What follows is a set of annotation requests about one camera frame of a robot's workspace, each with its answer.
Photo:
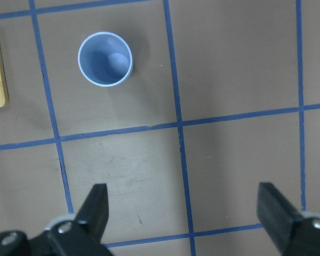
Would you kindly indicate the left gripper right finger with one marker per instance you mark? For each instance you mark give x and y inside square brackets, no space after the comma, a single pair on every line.
[293,232]

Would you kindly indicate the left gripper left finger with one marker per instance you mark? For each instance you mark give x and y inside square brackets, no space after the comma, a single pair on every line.
[73,235]

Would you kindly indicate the brown paper table cover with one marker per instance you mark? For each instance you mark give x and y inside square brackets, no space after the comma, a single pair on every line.
[223,95]

